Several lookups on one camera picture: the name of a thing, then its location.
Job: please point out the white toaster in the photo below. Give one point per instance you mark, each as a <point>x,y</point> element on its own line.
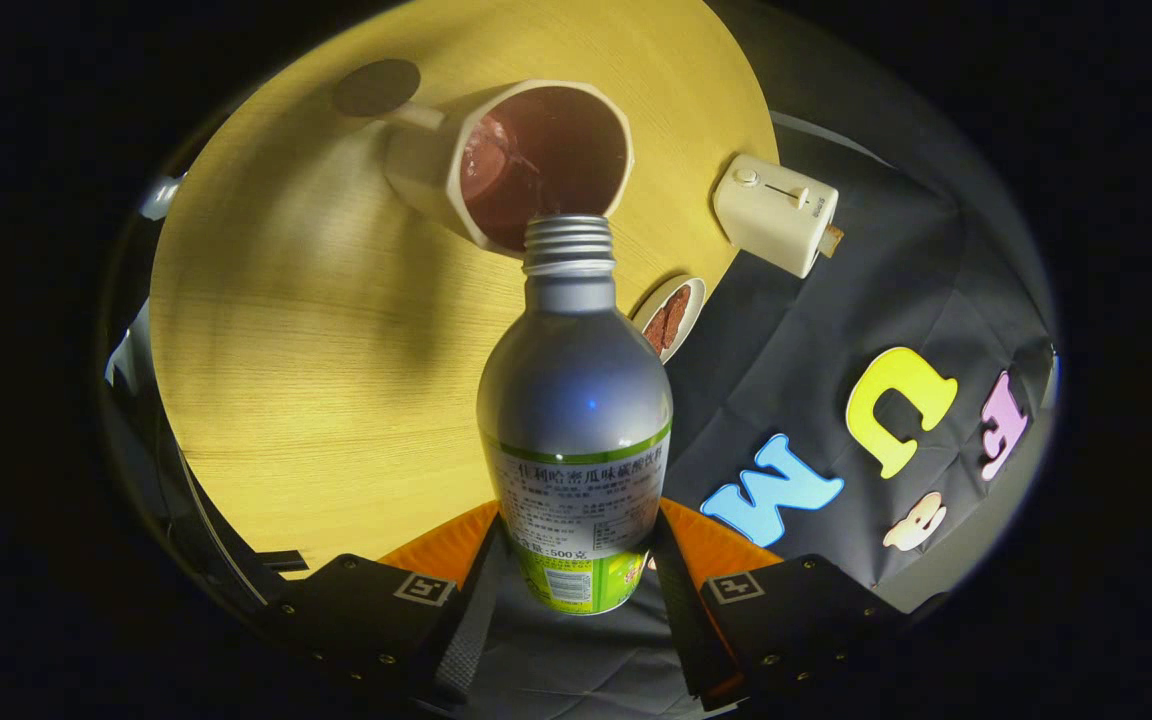
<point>771,215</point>

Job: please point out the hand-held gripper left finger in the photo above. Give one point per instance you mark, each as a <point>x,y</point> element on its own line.
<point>471,620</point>

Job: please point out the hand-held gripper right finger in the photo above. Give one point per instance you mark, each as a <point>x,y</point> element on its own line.
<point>681,610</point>

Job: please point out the wooden table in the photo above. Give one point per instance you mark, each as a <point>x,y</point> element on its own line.
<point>316,380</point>

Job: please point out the small white plate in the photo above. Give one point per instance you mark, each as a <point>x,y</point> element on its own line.
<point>694,295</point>

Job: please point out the silver bottle with green label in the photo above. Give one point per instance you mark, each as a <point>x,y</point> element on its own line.
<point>576,400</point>

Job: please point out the brown food pieces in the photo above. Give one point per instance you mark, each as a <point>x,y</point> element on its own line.
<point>669,318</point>

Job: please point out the toast slice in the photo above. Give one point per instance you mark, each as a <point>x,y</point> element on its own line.
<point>833,240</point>

